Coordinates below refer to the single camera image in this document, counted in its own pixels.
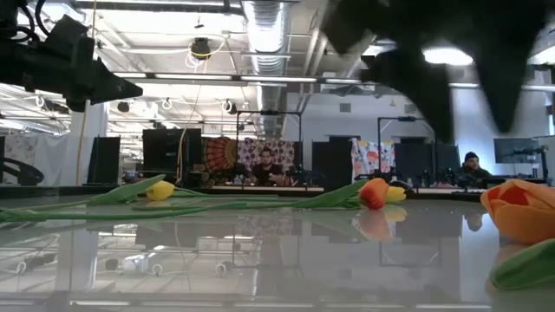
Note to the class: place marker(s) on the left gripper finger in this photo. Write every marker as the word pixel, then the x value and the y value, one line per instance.
pixel 117 89

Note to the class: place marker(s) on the orange artificial tulip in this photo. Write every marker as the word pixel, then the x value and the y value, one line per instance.
pixel 374 194
pixel 520 216

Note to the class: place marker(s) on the person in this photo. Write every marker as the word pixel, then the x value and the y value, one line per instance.
pixel 266 169
pixel 470 171

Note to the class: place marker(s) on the black hanging ceiling device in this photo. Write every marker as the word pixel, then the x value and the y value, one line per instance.
pixel 200 47

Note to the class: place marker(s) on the narrow black panel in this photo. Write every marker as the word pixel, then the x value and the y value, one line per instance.
pixel 104 160

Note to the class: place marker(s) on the white hanging sheet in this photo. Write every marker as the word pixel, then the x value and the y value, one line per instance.
pixel 30 156

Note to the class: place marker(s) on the dark computer monitor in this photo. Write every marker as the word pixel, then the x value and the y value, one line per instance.
pixel 516 150

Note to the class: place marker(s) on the black table frame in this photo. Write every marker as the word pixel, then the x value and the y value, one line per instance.
pixel 43 190

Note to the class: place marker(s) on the white flowered cloth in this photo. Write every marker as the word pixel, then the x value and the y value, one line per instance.
pixel 373 157

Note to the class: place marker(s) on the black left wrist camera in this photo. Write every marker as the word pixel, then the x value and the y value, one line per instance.
pixel 69 30

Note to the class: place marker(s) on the wide black panel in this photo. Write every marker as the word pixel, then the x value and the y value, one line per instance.
pixel 169 149

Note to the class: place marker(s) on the bright ceiling lamp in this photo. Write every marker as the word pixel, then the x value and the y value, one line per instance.
pixel 446 56

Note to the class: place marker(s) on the red and white patterned cloth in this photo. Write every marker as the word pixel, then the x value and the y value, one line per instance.
pixel 277 149

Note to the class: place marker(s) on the orange mandala cloth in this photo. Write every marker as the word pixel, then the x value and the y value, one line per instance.
pixel 219 155

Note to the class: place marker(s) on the silver ventilation duct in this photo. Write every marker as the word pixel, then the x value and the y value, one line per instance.
pixel 265 39

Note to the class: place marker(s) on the yellow artificial tulip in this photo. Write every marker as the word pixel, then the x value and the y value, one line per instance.
pixel 396 193
pixel 160 190

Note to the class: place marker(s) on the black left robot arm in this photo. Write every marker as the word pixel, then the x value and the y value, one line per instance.
pixel 21 60

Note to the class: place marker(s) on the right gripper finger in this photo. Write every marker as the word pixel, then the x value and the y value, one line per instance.
pixel 505 78
pixel 416 82

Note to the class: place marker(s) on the overhead light bar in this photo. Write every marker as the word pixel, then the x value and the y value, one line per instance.
pixel 277 78

